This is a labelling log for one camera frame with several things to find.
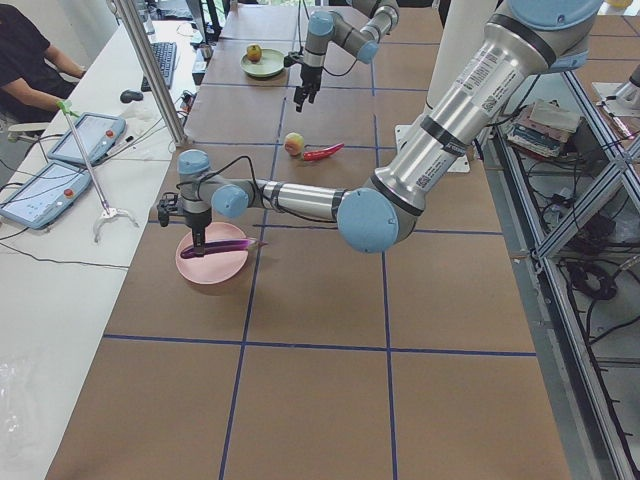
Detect teach pendant tablet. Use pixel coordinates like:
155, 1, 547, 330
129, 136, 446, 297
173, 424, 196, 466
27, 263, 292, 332
1, 160, 91, 230
47, 113, 126, 165

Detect reacher grabber tool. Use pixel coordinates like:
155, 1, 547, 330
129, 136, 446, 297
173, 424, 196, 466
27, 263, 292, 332
57, 100, 139, 243

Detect black keyboard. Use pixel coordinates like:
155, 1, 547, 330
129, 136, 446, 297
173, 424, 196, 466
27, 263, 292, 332
151, 42, 178, 89

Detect red chili pepper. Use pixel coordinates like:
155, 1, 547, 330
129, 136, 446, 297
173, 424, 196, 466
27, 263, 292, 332
302, 143, 344, 162

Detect aluminium frame post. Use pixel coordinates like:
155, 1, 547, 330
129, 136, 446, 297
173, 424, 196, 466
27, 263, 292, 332
113, 0, 187, 147

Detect lower teach pendant tablet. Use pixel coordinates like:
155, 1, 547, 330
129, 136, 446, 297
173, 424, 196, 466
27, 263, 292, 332
1, 160, 91, 230

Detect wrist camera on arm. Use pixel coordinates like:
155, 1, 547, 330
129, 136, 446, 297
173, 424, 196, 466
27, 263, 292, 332
156, 192, 182, 227

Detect green plate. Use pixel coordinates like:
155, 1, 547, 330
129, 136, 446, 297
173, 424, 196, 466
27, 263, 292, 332
240, 48, 285, 79

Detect seated person in black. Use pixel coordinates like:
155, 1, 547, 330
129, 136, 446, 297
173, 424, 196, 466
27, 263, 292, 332
1, 3, 86, 123

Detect pale green pink peach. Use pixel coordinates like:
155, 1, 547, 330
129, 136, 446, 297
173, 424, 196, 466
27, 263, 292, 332
283, 132, 305, 157

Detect red yellow apple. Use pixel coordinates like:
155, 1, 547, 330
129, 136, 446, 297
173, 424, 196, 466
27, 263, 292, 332
246, 43, 263, 63

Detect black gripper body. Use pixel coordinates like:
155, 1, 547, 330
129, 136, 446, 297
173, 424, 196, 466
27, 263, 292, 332
300, 64, 324, 91
184, 209, 212, 243

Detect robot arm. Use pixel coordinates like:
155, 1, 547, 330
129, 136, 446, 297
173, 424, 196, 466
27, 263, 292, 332
178, 1, 600, 258
283, 1, 400, 113

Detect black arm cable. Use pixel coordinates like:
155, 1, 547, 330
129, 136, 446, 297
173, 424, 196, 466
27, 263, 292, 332
177, 155, 351, 224

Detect pink plate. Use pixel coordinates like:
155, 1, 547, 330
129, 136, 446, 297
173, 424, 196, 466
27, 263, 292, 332
175, 222, 249, 284

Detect upper teach pendant tablet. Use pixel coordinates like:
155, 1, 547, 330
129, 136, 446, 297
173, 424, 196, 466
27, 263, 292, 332
47, 113, 126, 165

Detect stack of books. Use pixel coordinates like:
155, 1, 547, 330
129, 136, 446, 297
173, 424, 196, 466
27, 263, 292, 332
506, 99, 581, 158

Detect black computer mouse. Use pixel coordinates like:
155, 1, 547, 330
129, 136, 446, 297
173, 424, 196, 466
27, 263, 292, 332
119, 89, 144, 104

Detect purple eggplant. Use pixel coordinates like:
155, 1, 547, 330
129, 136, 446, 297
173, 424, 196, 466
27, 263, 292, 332
179, 238, 267, 259

